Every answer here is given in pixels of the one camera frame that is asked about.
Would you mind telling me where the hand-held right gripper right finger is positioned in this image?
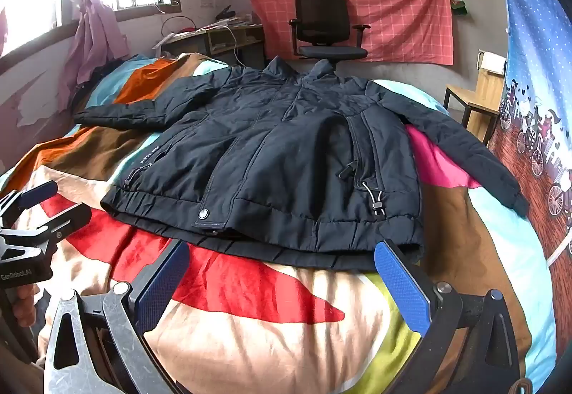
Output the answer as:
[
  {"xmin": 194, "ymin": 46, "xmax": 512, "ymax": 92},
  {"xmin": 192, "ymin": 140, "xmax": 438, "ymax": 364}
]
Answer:
[{"xmin": 374, "ymin": 237, "xmax": 533, "ymax": 394}]

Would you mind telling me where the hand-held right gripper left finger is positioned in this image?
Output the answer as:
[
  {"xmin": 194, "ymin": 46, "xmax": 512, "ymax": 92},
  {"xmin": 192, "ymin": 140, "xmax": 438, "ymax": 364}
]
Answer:
[{"xmin": 43, "ymin": 239, "xmax": 191, "ymax": 394}]

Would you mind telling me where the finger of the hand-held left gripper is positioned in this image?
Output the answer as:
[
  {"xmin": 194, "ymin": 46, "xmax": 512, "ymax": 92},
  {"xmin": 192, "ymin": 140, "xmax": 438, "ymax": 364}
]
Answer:
[
  {"xmin": 0, "ymin": 180, "xmax": 60, "ymax": 221},
  {"xmin": 13, "ymin": 203, "xmax": 93, "ymax": 245}
]

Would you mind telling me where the black padded jacket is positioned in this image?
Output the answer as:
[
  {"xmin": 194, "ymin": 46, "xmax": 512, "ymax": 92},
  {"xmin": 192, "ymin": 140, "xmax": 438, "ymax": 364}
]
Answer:
[{"xmin": 74, "ymin": 55, "xmax": 531, "ymax": 272}]

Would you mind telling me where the person's left hand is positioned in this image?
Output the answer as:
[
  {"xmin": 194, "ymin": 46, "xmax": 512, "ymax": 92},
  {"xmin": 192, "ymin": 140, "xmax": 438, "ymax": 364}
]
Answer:
[{"xmin": 11, "ymin": 284, "xmax": 40, "ymax": 324}]

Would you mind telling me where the colourful patchwork blanket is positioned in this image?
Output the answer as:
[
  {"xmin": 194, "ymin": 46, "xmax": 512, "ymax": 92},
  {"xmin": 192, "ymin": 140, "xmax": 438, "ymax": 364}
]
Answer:
[{"xmin": 0, "ymin": 52, "xmax": 560, "ymax": 394}]

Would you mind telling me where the pink hanging cloth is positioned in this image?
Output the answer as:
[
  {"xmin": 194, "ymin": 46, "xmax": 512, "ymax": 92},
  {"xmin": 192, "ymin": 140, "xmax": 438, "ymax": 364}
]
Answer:
[{"xmin": 57, "ymin": 0, "xmax": 131, "ymax": 109}]

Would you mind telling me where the wooden chair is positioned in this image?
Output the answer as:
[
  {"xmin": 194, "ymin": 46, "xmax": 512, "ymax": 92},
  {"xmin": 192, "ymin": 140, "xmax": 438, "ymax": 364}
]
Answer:
[{"xmin": 443, "ymin": 48, "xmax": 508, "ymax": 145}]

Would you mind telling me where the wooden desk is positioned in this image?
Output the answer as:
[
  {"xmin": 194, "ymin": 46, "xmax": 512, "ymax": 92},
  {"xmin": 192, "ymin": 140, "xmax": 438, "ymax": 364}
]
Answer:
[{"xmin": 154, "ymin": 20, "xmax": 266, "ymax": 67}]

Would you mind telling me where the blue printed curtain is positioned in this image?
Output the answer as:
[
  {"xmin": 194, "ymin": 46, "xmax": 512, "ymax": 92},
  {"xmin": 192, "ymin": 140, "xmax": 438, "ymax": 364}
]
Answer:
[{"xmin": 486, "ymin": 0, "xmax": 572, "ymax": 261}]

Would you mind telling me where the black office chair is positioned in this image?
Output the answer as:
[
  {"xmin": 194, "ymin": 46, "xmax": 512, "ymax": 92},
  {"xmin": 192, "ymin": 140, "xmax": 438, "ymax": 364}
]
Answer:
[{"xmin": 289, "ymin": 0, "xmax": 372, "ymax": 62}]

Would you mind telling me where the white cable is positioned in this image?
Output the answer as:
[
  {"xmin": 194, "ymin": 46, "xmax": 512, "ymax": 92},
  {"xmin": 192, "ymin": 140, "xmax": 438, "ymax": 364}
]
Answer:
[{"xmin": 212, "ymin": 24, "xmax": 242, "ymax": 65}]

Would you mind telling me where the red checked wall cloth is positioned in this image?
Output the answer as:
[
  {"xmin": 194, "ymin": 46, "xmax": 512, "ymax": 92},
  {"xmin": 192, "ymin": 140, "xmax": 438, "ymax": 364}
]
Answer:
[{"xmin": 240, "ymin": 0, "xmax": 455, "ymax": 66}]

